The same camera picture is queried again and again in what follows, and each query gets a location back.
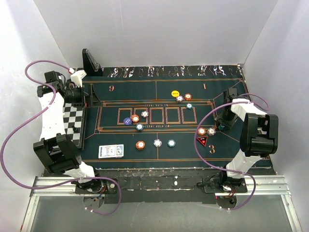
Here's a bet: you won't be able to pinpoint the black white checkerboard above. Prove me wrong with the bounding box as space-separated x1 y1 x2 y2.
63 103 86 149

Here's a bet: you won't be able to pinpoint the purple small blind button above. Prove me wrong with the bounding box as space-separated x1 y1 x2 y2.
123 117 132 125

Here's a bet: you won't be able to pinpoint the peach blue chips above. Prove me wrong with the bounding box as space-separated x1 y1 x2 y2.
176 95 184 102

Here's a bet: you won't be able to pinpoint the green chip stack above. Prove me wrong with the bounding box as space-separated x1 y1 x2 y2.
168 140 176 147

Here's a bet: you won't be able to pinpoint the orange red chip stack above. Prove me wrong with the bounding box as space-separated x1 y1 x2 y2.
136 141 145 150

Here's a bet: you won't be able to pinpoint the orange chips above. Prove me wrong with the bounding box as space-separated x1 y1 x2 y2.
197 127 206 136
131 114 140 123
184 93 192 101

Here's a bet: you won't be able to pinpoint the red triangular all-in marker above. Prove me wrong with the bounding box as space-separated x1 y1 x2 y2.
196 136 208 147

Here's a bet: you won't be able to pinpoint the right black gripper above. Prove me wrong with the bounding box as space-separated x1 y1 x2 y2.
214 109 239 131

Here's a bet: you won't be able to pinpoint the green chips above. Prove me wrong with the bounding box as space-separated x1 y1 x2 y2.
218 125 225 131
186 103 193 109
136 124 144 131

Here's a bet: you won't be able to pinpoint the blue white card deck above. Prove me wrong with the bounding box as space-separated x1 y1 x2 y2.
98 144 124 159

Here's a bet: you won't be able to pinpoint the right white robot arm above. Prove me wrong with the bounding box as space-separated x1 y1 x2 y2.
215 88 279 192

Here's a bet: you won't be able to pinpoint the green poker table mat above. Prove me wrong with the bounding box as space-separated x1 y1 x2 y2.
77 64 273 169

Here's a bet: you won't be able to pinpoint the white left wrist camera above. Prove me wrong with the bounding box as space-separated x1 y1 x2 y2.
68 68 87 87

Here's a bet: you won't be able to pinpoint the aluminium mounting rail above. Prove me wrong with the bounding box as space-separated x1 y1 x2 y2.
21 173 302 232

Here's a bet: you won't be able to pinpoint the black stand with clear panel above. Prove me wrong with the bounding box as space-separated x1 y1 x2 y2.
82 48 103 76

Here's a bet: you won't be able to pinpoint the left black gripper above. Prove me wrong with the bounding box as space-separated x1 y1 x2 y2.
64 84 103 108

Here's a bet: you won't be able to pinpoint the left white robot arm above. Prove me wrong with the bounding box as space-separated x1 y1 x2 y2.
33 70 103 193

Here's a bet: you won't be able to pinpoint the yellow big blind button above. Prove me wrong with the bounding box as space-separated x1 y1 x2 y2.
171 90 180 98

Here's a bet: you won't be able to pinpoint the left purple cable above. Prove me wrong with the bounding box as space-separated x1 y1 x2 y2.
0 60 122 216

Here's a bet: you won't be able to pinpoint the peach blue chip stack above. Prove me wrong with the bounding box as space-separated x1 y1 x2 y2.
154 139 162 147

